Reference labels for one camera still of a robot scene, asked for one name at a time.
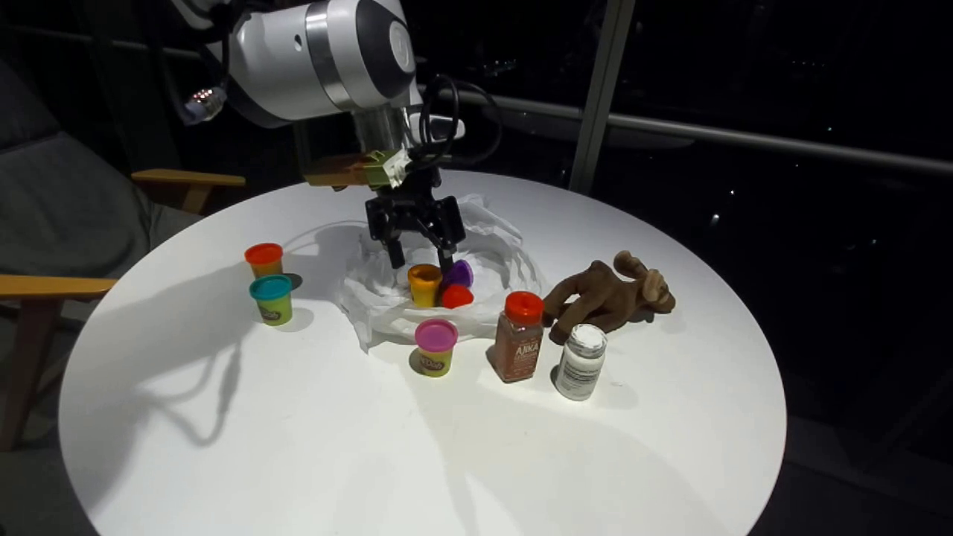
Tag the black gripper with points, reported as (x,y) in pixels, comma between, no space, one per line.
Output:
(412,210)

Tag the yellow lid dough tub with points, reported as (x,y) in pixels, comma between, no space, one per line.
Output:
(422,283)

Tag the purple plastic tub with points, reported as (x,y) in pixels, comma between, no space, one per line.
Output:
(458,273)

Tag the magenta lid dough tub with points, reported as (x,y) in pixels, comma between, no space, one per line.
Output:
(434,343)

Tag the red lid spice jar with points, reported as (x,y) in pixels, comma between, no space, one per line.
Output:
(518,343)

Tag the teal lid dough tub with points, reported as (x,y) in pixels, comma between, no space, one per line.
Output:
(271,300)

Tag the orange lid dough tub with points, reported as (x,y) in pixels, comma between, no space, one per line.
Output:
(263,258)

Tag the brown plush monkey toy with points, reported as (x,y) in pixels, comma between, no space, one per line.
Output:
(610,295)

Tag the white pill bottle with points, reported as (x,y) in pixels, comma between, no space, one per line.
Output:
(582,367)

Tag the white plastic bag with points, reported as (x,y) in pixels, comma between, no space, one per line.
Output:
(495,243)

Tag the grey window post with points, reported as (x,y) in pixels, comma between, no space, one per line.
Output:
(597,91)

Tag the grey horizontal window rail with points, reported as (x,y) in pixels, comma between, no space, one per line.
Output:
(744,139)

